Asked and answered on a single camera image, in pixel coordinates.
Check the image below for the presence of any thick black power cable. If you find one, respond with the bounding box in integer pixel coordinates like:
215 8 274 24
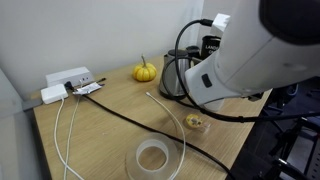
64 81 235 180

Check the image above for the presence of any white cable with loose plug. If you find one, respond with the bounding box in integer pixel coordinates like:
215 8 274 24
145 92 187 180

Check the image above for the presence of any white power adapter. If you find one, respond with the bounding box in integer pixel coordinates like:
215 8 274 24
40 83 69 105

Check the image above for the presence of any white divider panel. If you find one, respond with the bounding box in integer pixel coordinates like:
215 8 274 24
0 0 205 101

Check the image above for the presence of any small yellow pumpkin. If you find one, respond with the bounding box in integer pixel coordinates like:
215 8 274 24
132 54 158 83

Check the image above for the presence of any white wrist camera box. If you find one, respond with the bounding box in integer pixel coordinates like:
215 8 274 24
210 13 231 34

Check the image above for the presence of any clear tape roll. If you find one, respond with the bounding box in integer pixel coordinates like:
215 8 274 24
125 132 181 180

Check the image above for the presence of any small yellow tape dispenser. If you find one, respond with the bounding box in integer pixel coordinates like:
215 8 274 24
185 113 212 134

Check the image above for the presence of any black metal stand frame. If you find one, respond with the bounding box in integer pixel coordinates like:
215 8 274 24
256 114 320 180

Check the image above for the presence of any stainless steel electric kettle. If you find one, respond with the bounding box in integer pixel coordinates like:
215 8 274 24
158 45 202 101

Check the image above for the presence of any grey flat board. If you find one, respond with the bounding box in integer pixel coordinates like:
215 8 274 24
0 68 25 120

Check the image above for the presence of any small white packet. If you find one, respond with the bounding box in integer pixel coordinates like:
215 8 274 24
72 81 103 97

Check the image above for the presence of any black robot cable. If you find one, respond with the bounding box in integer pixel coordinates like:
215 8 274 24
162 18 320 124

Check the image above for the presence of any white power strip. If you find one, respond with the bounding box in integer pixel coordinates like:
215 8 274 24
45 66 95 88

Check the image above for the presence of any white charger cable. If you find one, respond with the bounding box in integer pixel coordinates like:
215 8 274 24
53 96 85 180

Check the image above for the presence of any black plastic bin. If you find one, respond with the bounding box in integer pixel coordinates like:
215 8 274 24
200 35 222 61

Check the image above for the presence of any thin white USB cable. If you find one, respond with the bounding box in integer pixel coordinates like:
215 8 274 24
63 79 84 180

